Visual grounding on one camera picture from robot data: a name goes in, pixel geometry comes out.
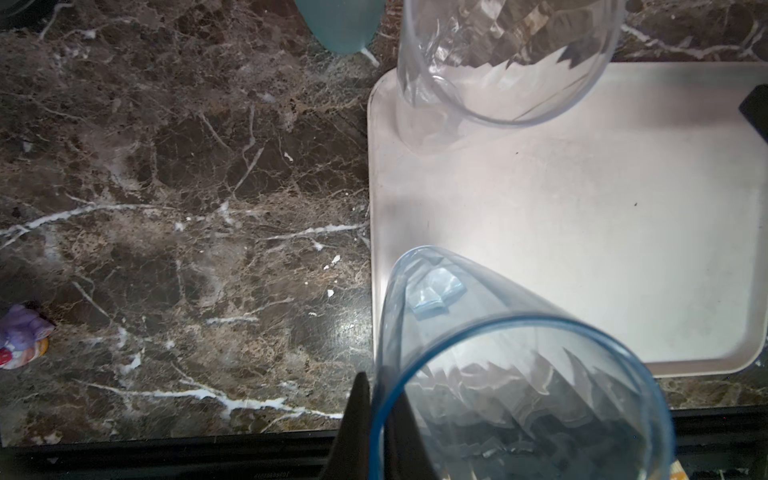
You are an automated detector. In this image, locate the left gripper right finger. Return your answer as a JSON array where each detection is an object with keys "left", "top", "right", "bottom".
[{"left": 383, "top": 395, "right": 438, "bottom": 480}]

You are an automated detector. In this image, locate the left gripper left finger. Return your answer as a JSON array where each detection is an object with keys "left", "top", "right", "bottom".
[{"left": 320, "top": 372, "right": 371, "bottom": 480}]

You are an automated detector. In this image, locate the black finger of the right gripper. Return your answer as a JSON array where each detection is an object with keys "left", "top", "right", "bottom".
[{"left": 739, "top": 84, "right": 768, "bottom": 142}]

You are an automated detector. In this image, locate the blue grey plastic glass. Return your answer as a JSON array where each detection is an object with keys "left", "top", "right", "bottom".
[{"left": 368, "top": 246, "right": 675, "bottom": 479}]

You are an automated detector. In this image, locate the beige square tray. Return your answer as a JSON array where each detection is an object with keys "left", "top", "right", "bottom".
[{"left": 367, "top": 62, "right": 767, "bottom": 377}]

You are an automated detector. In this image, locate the clear plastic glass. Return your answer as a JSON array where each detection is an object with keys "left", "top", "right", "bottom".
[{"left": 396, "top": 0, "right": 626, "bottom": 154}]

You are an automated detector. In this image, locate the wooden letter block right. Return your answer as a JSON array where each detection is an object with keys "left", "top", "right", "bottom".
[{"left": 669, "top": 460, "right": 689, "bottom": 480}]

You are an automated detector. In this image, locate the small purple toy figure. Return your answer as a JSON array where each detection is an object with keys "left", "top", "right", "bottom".
[{"left": 1, "top": 304, "right": 56, "bottom": 370}]

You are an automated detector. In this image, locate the teal frosted glass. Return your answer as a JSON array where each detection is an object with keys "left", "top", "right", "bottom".
[{"left": 294, "top": 0, "right": 386, "bottom": 54}]

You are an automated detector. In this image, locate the black front rail base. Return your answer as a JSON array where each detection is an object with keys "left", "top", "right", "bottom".
[{"left": 1, "top": 406, "right": 767, "bottom": 479}]

